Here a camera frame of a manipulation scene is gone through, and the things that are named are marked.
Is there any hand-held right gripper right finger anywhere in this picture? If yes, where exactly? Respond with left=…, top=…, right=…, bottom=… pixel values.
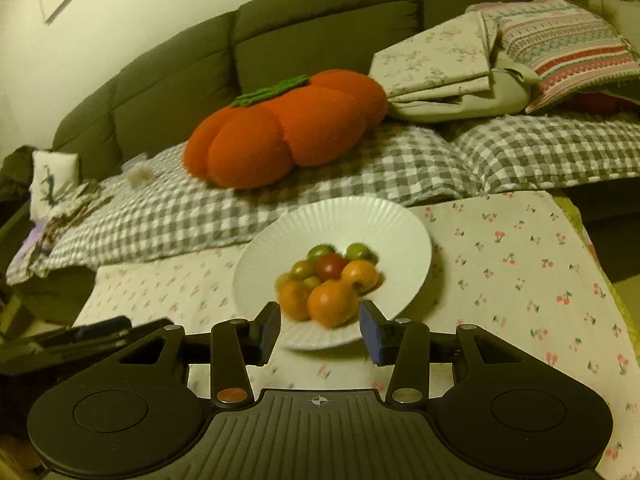
left=359, top=300, right=534, bottom=406

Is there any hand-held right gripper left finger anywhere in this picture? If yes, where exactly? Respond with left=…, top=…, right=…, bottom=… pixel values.
left=117, top=301, right=282, bottom=408

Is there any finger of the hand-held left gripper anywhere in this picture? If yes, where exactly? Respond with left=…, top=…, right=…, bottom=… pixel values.
left=30, top=316, right=132, bottom=348
left=0, top=318, right=173, bottom=376

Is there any large orange mandarin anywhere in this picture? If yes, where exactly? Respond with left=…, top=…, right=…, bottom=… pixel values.
left=306, top=279, right=360, bottom=328

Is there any red tomato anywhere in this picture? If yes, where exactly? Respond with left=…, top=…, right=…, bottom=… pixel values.
left=315, top=252, right=349, bottom=282

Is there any green oval fruit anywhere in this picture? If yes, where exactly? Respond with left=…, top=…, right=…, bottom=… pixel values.
left=345, top=242, right=377, bottom=263

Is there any white ribbed plate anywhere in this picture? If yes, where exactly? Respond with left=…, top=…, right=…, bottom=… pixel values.
left=232, top=197, right=433, bottom=352

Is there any floral quilted cloth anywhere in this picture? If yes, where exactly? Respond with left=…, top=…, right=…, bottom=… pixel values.
left=7, top=180, right=115, bottom=281

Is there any grey checkered blanket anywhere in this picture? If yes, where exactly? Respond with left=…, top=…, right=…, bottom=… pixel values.
left=5, top=112, right=640, bottom=281

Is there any cherry print tablecloth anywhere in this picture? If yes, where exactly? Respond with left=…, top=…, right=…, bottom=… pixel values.
left=72, top=189, right=633, bottom=480

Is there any clear toothpick jar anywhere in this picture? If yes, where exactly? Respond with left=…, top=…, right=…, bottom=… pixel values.
left=127, top=162, right=153, bottom=186

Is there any white embroidered pillow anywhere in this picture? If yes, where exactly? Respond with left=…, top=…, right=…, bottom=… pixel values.
left=29, top=150, right=81, bottom=221

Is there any orange pumpkin cushion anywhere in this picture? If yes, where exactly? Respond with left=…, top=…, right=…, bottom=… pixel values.
left=182, top=71, right=390, bottom=190

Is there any folded beige cloth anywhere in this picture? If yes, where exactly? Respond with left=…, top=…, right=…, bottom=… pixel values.
left=387, top=65, right=542, bottom=125

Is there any folded floral sheet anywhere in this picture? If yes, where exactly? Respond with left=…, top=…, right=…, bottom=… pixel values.
left=369, top=11, right=498, bottom=103

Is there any dark green sofa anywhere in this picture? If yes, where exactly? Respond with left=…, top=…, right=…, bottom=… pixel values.
left=0, top=0, right=640, bottom=323

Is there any striped patterned pillow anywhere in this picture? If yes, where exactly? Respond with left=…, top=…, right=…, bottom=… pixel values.
left=465, top=0, right=640, bottom=115

